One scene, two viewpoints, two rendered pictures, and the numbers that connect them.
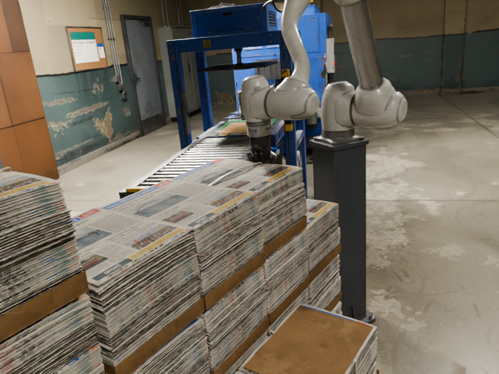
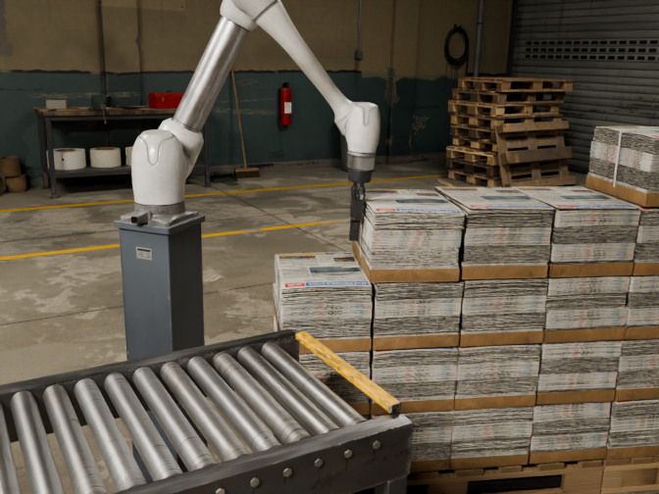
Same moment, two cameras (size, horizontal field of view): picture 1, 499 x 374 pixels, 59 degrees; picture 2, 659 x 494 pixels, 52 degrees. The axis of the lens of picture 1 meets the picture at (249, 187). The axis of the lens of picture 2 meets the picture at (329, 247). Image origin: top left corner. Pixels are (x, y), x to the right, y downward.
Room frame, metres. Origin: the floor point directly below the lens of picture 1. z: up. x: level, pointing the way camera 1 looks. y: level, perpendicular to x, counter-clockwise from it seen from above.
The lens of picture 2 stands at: (3.17, 1.43, 1.51)
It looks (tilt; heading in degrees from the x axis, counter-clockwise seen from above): 16 degrees down; 225
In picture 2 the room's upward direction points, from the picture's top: 1 degrees clockwise
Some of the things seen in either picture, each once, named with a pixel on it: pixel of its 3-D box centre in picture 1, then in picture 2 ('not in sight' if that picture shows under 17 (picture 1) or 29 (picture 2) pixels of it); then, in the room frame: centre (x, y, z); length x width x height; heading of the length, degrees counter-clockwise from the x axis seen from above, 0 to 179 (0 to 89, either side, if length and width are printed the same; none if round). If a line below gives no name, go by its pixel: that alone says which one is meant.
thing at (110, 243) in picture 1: (96, 239); (570, 196); (0.97, 0.38, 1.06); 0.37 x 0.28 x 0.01; 55
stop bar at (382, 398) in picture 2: (165, 189); (343, 367); (2.12, 0.43, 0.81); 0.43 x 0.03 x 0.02; 75
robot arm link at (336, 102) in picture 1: (339, 105); (158, 165); (2.06, -0.46, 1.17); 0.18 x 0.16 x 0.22; 49
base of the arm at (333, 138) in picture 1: (336, 133); (156, 210); (2.09, -0.44, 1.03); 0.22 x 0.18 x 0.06; 23
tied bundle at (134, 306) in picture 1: (105, 283); (566, 229); (0.96, 0.38, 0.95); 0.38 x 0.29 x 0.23; 55
